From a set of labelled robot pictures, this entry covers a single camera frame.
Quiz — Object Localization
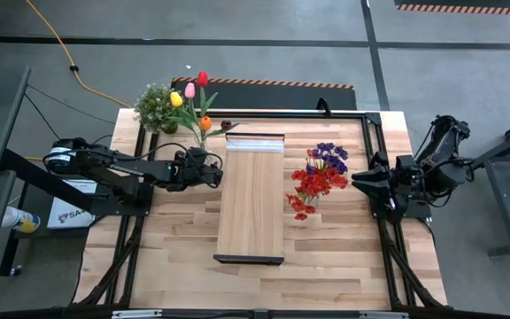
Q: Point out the large red flower bunch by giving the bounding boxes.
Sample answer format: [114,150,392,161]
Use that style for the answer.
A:
[290,166,350,199]

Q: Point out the white printed box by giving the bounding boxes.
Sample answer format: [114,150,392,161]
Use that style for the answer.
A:
[45,178,100,230]

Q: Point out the wooden conveyor board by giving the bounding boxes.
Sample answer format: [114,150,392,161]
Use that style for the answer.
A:
[212,131,286,267]

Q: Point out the white yellow spray bottle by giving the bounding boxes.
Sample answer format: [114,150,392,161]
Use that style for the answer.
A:
[0,205,42,235]

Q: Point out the pink artificial tulip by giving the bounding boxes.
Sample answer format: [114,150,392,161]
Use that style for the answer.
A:
[183,82,205,145]

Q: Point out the black hazard-striped floor mat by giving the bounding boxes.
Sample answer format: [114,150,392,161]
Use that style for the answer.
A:
[170,76,357,112]
[394,0,510,17]

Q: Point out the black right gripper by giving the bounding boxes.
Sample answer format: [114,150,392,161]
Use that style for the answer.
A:
[352,152,421,226]

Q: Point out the clear glass vase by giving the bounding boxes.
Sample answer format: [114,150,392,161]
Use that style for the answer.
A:
[301,188,322,209]
[194,131,215,154]

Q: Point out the yellow artificial tulip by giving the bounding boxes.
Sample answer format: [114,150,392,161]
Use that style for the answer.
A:
[168,90,202,145]

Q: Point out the black clamp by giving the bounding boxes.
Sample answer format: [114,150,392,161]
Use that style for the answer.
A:
[315,97,334,118]

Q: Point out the red artificial tulip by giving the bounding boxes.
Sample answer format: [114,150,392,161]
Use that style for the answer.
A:
[197,70,220,147]

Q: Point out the yellow extension cable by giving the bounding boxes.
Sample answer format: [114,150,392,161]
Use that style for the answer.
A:
[24,0,132,109]

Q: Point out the grey metal stand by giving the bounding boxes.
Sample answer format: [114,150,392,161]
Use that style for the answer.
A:
[465,113,510,258]

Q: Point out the potted plant white blossoms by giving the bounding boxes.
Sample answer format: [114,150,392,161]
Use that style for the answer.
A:
[133,82,181,136]

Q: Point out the small red flower bunch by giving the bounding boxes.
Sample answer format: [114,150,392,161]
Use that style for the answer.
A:
[284,192,322,222]

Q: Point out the orange artificial tulip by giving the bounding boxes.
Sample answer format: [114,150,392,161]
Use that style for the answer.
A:
[197,115,213,147]

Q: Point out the purple flower bunch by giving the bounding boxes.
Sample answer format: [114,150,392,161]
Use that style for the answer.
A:
[305,141,350,176]

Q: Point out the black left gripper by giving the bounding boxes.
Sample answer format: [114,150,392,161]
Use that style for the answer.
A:
[165,147,224,192]

